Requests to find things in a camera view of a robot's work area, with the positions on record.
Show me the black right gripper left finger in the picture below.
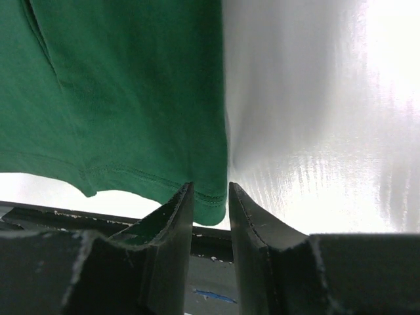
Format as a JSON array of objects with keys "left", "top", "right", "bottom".
[{"left": 1, "top": 183, "right": 194, "bottom": 314}]

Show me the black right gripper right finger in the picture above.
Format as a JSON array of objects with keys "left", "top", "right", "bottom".
[{"left": 228, "top": 183, "right": 419, "bottom": 314}]

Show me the green t shirt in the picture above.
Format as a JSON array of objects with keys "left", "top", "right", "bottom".
[{"left": 1, "top": 1, "right": 228, "bottom": 226}]

